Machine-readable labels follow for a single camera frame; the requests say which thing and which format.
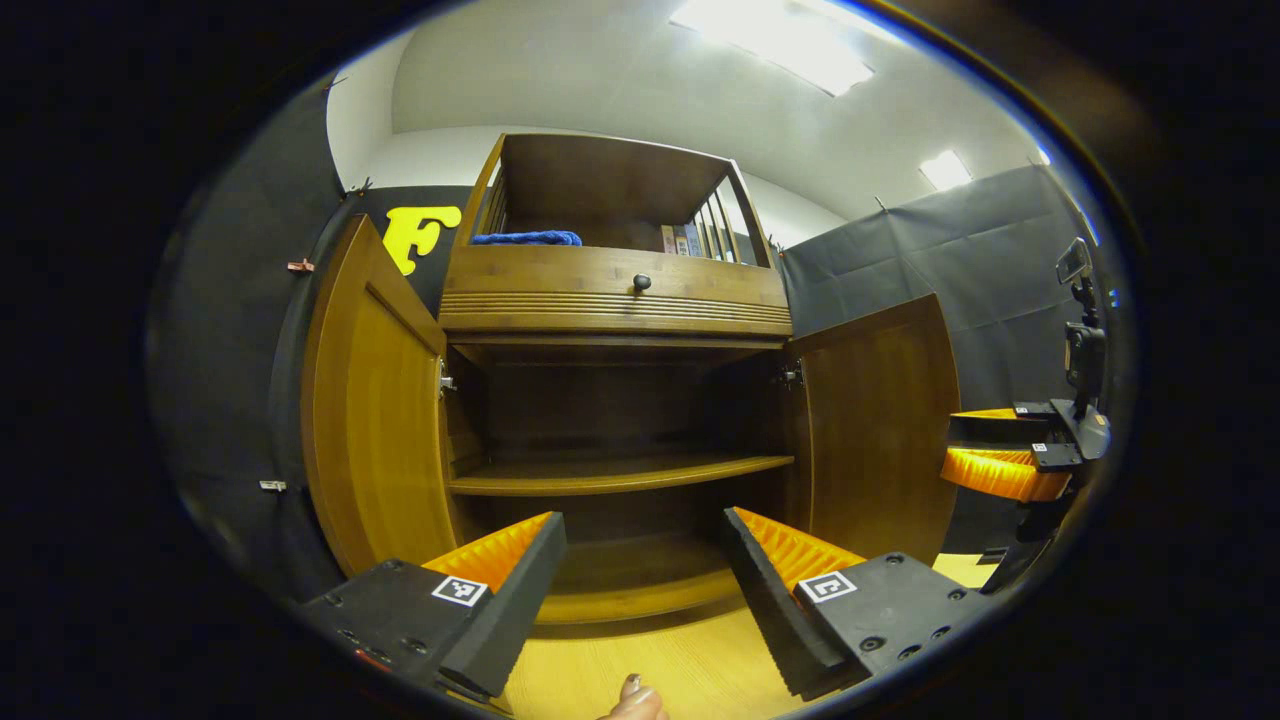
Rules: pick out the black clip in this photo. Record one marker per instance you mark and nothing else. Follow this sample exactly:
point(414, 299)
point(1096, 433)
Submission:
point(360, 186)

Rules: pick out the black backdrop cloth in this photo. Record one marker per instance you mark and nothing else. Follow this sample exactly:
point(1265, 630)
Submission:
point(230, 350)
point(1000, 260)

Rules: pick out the small ceiling light panel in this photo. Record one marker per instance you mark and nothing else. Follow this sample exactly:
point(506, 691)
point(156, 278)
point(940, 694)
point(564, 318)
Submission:
point(945, 170)

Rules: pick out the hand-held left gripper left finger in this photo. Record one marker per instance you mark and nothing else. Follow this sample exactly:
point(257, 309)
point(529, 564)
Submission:
point(520, 600)

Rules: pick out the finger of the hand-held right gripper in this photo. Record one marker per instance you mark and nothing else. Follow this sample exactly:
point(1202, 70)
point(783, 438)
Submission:
point(1000, 475)
point(1000, 430)

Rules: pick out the row of small books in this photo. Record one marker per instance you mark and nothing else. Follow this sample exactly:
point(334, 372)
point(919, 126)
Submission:
point(690, 242)

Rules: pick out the wooden double-door shoe cabinet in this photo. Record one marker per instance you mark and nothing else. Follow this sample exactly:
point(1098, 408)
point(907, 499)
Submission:
point(600, 180)

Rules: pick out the blue towel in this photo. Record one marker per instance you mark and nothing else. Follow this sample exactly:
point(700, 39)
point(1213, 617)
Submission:
point(525, 238)

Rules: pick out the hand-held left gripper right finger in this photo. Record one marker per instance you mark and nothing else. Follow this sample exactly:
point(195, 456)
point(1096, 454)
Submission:
point(765, 610)

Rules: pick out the wooden shoe cabinet door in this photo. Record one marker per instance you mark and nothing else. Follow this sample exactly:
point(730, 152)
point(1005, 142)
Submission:
point(370, 420)
point(880, 430)

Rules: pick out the large ceiling light panel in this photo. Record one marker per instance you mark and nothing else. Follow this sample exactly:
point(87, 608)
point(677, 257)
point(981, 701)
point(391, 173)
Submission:
point(770, 40)

